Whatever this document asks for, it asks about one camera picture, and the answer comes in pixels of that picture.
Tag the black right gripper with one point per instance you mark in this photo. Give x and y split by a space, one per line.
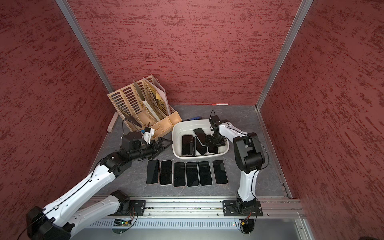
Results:
209 140

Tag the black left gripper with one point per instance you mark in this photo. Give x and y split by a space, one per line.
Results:
155 148

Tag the black phone without case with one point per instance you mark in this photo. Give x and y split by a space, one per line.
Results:
202 150

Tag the dark phone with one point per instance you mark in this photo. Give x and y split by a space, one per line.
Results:
188 149

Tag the small phone pink case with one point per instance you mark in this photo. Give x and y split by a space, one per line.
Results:
220 172

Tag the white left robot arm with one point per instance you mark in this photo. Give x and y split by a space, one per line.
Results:
65 217

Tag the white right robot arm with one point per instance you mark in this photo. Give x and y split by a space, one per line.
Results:
249 158

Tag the white plastic storage tub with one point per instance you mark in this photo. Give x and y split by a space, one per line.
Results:
186 128

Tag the blue pen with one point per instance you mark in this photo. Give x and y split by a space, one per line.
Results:
194 118

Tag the red marker pen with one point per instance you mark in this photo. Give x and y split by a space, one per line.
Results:
220 104

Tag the gold patterned folder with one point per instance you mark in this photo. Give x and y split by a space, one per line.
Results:
160 97

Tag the black notebook in organizer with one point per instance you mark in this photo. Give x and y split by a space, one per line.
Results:
131 119

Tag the beige desk file organizer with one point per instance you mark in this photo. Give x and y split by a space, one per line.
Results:
138 100

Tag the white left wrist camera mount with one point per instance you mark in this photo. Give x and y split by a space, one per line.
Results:
147 134

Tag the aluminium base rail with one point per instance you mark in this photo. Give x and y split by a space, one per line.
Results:
208 213

